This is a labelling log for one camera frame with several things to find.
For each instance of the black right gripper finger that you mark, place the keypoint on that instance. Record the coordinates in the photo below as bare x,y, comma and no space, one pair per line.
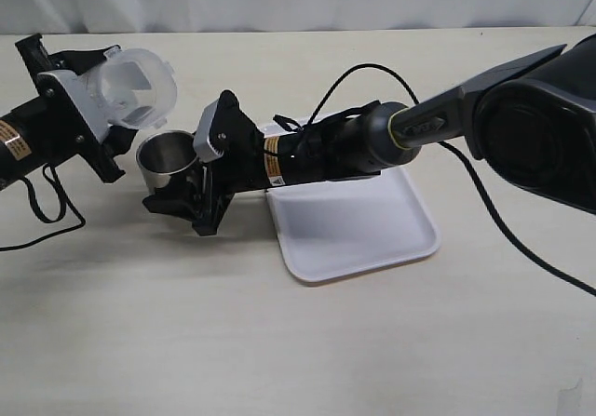
182,200

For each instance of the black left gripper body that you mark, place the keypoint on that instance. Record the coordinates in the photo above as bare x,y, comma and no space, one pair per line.
63,120

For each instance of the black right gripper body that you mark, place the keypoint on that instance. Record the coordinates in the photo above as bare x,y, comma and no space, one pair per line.
241,168

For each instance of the stainless steel cup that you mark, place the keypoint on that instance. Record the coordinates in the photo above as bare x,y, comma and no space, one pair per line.
163,156

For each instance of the translucent plastic measuring jug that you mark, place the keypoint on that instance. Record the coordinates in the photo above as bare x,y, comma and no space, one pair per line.
133,88

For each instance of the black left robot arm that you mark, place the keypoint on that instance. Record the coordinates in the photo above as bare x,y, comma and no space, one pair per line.
12,146

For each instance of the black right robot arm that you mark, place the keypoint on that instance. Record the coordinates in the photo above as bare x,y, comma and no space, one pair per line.
532,120

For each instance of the white plastic tray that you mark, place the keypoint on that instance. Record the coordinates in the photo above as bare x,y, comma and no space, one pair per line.
330,231

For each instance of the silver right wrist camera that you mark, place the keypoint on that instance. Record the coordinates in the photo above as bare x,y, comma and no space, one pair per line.
203,143

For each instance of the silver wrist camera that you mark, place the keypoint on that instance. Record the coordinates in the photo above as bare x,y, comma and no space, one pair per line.
84,102
203,143

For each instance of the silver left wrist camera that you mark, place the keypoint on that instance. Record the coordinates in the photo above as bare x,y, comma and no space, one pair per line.
84,102

